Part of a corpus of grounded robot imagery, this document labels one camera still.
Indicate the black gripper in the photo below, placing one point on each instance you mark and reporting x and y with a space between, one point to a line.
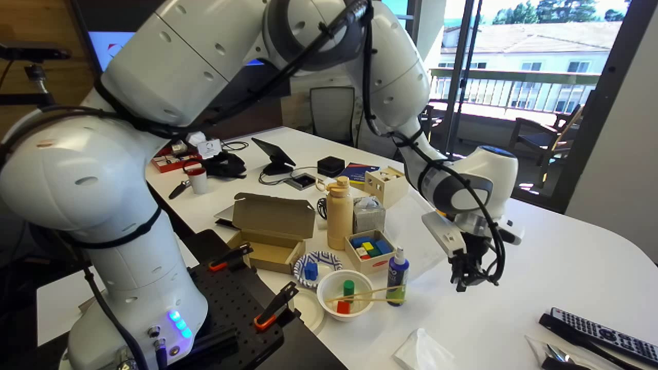
479 249

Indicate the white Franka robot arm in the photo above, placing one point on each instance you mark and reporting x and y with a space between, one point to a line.
83 178

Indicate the small bottle with blue collar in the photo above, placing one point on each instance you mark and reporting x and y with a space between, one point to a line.
397 280

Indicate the cream plastic bottle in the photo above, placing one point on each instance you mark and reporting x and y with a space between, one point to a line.
339 217

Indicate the translucent plastic bin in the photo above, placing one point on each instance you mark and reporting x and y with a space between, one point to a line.
412 233

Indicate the white folded napkin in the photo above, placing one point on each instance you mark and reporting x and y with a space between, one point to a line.
423 350

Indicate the thin wooden stick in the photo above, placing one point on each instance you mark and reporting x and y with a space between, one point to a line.
371 294

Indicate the wooden tray of coloured blocks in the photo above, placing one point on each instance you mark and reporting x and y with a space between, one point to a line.
371 247

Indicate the green block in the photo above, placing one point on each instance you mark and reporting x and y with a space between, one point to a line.
348 289

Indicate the light wooden box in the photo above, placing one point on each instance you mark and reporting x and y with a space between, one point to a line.
382 186

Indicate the white bowl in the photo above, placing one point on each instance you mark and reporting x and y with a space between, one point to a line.
346 305

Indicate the red block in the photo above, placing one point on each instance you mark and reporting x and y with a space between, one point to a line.
344 307

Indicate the black white patterned strip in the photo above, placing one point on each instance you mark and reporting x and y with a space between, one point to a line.
603 335

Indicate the blue patterned plate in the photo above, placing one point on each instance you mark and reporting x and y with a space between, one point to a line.
329 260

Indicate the brown outdoor chair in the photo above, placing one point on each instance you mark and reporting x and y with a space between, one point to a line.
542 141

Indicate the blue flat book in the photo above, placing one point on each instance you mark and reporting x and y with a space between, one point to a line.
360 171

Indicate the small white plate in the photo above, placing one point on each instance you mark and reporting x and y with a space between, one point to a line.
309 311

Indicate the small black box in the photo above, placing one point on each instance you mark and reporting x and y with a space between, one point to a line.
332 164

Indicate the balcony railing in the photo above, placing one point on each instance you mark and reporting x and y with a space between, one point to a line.
514 85

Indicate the dark smartphone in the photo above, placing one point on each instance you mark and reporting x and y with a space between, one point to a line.
300 182

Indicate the black clamp with orange grip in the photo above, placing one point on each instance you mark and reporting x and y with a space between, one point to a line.
276 307
228 258

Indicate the open brown cardboard box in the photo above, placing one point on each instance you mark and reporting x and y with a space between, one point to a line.
272 229

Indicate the dark office chair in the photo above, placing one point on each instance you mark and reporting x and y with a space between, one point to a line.
332 114

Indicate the black tablet stand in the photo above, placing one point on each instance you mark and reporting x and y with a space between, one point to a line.
273 156

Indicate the black pouch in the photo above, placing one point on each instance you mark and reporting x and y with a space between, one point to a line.
224 164

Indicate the white cup with red band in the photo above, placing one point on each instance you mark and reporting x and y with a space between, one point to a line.
198 179

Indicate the white crumpled cloth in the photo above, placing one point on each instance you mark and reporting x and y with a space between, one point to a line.
205 144

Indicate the black marker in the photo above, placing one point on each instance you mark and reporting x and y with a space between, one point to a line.
180 190

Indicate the red flat box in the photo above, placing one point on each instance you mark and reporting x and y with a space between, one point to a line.
171 161

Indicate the black bar stand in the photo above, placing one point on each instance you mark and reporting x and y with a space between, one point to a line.
34 51

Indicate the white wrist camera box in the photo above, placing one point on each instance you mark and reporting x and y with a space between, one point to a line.
445 235

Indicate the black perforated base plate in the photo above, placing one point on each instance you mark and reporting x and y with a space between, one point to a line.
233 301

